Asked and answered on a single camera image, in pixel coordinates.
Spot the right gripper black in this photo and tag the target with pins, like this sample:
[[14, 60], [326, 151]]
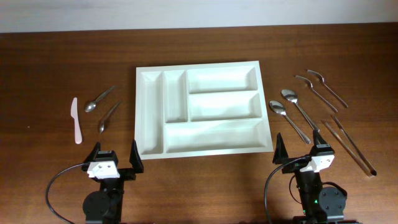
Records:
[[281, 153]]

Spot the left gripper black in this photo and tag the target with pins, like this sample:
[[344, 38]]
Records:
[[137, 163]]

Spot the small steel teaspoon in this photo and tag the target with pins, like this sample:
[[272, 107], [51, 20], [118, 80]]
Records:
[[91, 105], [105, 118]]

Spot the large steel spoon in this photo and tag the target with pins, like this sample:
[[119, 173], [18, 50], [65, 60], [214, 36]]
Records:
[[292, 97], [279, 108]]

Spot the steel fork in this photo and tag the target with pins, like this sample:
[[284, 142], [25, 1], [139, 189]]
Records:
[[322, 81], [310, 85]]

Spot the steel tongs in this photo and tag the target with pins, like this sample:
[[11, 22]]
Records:
[[351, 148]]

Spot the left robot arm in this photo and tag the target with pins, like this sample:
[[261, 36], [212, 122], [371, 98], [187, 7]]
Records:
[[105, 205]]

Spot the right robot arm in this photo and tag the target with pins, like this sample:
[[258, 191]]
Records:
[[322, 202]]

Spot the white plastic cutlery tray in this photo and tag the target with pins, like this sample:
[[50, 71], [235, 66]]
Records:
[[201, 110]]

